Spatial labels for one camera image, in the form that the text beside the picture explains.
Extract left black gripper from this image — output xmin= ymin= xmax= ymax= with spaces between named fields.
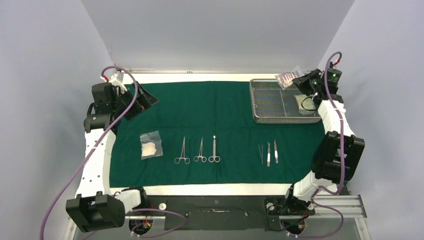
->
xmin=111 ymin=82 xmax=158 ymax=121

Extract clear packet pink contents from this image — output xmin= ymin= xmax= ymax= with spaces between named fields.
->
xmin=275 ymin=65 xmax=303 ymax=90

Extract metal wire mesh tray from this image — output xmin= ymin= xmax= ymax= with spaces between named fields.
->
xmin=249 ymin=79 xmax=321 ymax=124

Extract clear gauze packet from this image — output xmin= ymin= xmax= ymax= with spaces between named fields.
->
xmin=139 ymin=130 xmax=164 ymax=160

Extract dark green surgical cloth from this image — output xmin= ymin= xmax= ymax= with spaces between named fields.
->
xmin=109 ymin=81 xmax=325 ymax=188

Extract steel forceps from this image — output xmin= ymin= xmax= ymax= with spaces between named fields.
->
xmin=174 ymin=136 xmax=191 ymax=165

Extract steel haemostat clamp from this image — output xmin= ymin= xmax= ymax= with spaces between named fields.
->
xmin=193 ymin=137 xmax=207 ymax=163

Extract thin steel tweezers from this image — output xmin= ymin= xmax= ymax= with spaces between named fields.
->
xmin=258 ymin=144 xmax=264 ymax=165

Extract steel surgical scissors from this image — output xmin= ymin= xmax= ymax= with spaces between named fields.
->
xmin=208 ymin=135 xmax=221 ymax=163

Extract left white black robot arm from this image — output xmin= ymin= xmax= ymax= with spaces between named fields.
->
xmin=65 ymin=82 xmax=158 ymax=233

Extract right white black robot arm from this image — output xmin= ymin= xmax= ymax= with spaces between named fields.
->
xmin=282 ymin=68 xmax=365 ymax=215

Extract clear packet green contents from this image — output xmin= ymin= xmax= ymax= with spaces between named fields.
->
xmin=294 ymin=94 xmax=317 ymax=116

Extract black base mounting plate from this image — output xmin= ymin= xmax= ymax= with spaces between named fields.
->
xmin=128 ymin=195 xmax=316 ymax=235

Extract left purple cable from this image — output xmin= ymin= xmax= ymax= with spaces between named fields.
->
xmin=39 ymin=65 xmax=189 ymax=240

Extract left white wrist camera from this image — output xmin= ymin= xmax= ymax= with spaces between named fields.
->
xmin=100 ymin=72 xmax=128 ymax=94

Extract aluminium front frame rail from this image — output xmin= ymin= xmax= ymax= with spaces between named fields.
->
xmin=68 ymin=194 xmax=367 ymax=220

